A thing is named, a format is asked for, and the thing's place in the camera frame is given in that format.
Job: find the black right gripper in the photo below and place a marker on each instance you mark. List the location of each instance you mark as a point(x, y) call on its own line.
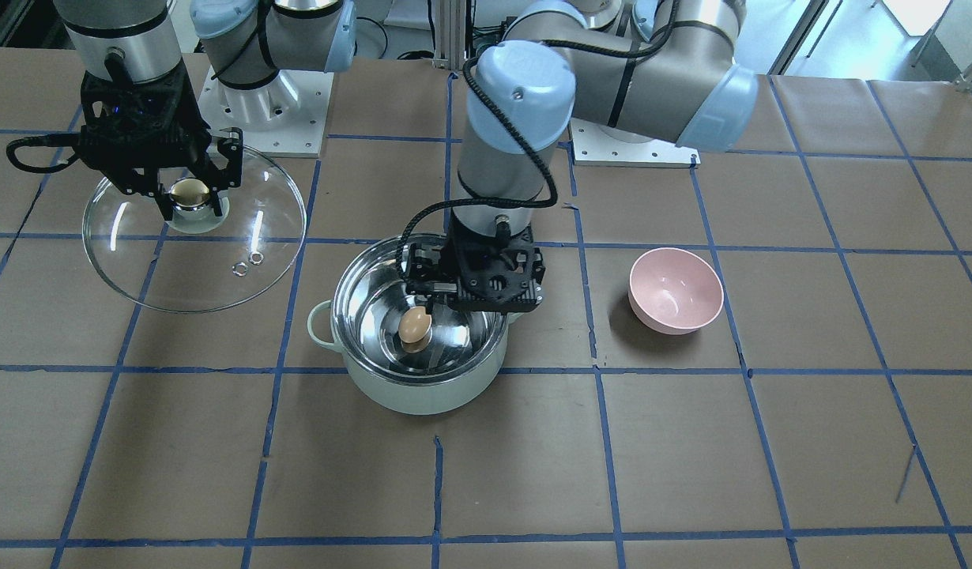
point(187, 120)

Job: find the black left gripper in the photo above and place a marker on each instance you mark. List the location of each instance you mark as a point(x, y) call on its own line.
point(422, 269)

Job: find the beige egg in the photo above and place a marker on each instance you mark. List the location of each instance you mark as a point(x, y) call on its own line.
point(414, 325)

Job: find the glass pot lid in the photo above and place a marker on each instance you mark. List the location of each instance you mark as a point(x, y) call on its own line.
point(197, 263)

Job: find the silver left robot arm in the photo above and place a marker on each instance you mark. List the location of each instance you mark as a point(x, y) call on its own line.
point(676, 80)

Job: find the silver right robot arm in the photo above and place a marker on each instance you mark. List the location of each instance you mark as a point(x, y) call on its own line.
point(248, 42)

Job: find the pale green steel pot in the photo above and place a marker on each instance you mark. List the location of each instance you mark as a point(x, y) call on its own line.
point(456, 363)

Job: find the pink bowl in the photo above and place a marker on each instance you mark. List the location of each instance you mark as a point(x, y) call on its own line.
point(673, 291)

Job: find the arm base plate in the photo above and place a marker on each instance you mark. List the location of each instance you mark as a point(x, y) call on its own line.
point(602, 146)
point(286, 118)

